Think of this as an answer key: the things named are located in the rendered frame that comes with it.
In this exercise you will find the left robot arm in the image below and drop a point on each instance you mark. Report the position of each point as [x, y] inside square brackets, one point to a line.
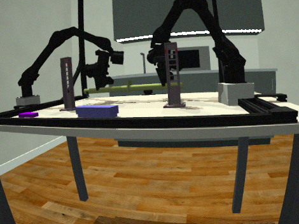
[224, 49]

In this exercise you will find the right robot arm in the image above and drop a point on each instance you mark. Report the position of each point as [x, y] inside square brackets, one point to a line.
[57, 38]

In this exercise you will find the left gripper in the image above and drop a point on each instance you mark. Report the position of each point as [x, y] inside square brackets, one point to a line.
[161, 70]

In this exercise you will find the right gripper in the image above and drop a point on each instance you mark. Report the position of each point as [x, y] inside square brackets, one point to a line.
[101, 80]

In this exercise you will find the purple flat block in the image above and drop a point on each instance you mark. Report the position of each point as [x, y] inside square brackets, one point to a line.
[28, 114]

